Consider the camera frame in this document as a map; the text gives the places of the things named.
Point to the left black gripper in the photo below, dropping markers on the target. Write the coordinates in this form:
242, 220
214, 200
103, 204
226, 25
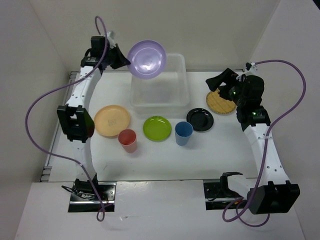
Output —
122, 60

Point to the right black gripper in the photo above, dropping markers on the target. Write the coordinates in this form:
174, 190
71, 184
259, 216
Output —
227, 76

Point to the purple plastic plate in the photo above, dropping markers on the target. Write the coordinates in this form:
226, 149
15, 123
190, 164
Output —
147, 58

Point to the orange plastic plate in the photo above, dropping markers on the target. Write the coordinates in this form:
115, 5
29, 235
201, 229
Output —
111, 120

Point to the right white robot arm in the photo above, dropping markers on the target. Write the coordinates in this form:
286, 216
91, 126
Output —
273, 193

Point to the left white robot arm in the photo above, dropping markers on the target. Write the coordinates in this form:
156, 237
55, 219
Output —
74, 118

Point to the clear plastic bin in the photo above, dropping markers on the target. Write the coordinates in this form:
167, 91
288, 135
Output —
166, 95

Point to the round woven bamboo coaster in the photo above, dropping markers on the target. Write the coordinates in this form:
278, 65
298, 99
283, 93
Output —
218, 104

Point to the black plastic plate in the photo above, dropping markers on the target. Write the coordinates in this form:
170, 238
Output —
200, 119

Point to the blue plastic cup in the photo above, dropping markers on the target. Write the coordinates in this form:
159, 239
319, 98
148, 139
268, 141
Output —
183, 131

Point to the red plastic cup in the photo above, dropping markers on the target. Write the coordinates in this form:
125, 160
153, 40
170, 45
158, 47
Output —
128, 140

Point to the green plastic plate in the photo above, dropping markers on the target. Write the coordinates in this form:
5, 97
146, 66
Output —
157, 128

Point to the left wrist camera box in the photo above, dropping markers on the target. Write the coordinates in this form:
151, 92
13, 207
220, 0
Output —
110, 36

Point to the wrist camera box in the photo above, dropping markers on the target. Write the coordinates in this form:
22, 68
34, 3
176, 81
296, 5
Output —
110, 36
251, 68

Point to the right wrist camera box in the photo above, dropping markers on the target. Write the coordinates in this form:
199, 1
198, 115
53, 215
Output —
251, 68

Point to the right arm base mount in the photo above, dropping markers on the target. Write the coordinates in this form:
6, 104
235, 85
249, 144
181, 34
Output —
215, 197

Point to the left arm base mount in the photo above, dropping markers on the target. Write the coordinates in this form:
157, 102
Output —
85, 202

